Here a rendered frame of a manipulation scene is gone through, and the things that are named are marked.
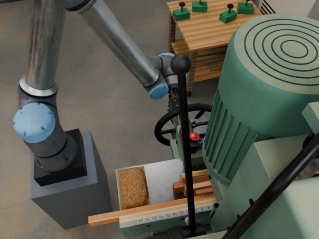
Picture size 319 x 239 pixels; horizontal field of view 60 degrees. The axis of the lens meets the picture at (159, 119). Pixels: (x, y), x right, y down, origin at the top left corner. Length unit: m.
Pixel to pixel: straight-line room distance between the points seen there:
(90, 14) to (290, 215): 0.76
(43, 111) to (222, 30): 1.40
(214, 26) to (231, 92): 1.72
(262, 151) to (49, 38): 0.84
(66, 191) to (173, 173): 0.60
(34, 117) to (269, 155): 0.91
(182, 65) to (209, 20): 1.74
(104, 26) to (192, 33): 1.19
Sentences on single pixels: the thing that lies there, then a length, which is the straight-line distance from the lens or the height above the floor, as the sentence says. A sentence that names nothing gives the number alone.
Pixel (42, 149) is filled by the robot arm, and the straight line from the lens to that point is 1.19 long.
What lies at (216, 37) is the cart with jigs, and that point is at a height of 0.53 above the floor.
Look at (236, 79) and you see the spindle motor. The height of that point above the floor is 1.48.
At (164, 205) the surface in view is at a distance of 0.86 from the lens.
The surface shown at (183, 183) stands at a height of 0.95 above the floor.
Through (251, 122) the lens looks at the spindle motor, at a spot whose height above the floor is 1.43.
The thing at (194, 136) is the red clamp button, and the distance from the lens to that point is 0.87.
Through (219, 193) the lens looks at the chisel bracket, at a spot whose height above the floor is 1.06.
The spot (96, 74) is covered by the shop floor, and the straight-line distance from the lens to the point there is 2.53.
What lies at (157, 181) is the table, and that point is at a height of 0.90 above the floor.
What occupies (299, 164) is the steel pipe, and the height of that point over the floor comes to 1.57.
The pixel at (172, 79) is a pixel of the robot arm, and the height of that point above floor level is 0.83.
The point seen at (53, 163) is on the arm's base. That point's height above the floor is 0.69.
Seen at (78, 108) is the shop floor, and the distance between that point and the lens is 2.31.
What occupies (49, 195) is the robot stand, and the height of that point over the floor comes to 0.54.
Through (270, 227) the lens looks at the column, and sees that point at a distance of 0.33.
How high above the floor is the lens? 1.76
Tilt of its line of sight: 55 degrees down
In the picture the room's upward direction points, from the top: straight up
